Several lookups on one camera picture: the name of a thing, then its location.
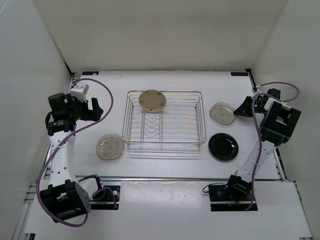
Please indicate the metal rail bar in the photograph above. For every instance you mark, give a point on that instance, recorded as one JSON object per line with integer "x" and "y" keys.
{"x": 123, "y": 178}

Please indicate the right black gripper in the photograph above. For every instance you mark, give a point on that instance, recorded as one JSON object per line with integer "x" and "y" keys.
{"x": 244, "y": 109}

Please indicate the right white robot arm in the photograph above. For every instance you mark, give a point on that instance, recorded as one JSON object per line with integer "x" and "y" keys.
{"x": 275, "y": 122}

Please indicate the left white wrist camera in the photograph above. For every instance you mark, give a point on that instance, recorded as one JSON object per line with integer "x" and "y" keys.
{"x": 79, "y": 91}

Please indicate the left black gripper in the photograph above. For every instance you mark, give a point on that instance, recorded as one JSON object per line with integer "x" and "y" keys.
{"x": 90, "y": 115}

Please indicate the black round plate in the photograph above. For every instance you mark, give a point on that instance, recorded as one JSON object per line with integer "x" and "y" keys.
{"x": 223, "y": 147}

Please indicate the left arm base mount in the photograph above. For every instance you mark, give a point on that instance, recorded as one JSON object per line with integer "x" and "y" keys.
{"x": 105, "y": 200}

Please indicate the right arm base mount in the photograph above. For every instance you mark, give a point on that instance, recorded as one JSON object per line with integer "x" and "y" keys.
{"x": 222, "y": 200}

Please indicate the chrome wire dish rack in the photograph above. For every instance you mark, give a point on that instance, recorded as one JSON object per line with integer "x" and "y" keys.
{"x": 180, "y": 123}

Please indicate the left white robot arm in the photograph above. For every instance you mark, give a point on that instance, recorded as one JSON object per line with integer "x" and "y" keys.
{"x": 66, "y": 197}

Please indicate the clear plate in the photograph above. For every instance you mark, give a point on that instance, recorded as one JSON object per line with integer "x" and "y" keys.
{"x": 222, "y": 113}
{"x": 110, "y": 147}

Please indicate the beige round plate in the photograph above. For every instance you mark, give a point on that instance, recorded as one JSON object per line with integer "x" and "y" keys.
{"x": 152, "y": 101}

